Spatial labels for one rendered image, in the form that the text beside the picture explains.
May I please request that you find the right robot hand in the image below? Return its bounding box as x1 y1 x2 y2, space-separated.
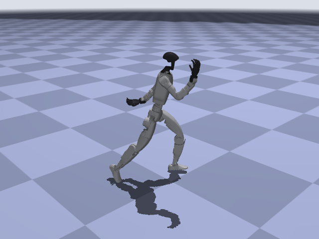
189 59 200 83

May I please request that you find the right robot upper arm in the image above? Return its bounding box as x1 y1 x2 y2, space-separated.
159 76 183 100

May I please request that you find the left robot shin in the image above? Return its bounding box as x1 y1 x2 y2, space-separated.
172 141 185 166

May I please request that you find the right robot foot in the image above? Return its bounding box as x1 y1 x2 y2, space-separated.
109 164 122 183

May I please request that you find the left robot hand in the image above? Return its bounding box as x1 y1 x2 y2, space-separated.
126 98 146 107

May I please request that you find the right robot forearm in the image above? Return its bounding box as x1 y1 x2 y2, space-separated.
176 78 197 99

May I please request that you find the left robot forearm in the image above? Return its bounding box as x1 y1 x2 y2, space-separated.
141 87 154 102

